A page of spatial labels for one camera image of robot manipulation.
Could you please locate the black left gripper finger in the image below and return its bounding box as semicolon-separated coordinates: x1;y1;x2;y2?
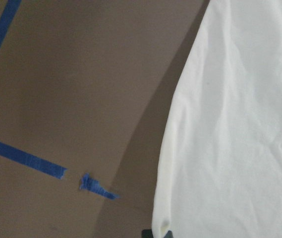
141;229;153;238

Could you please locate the cream long-sleeve cat shirt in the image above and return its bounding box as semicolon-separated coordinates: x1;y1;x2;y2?
152;0;282;238

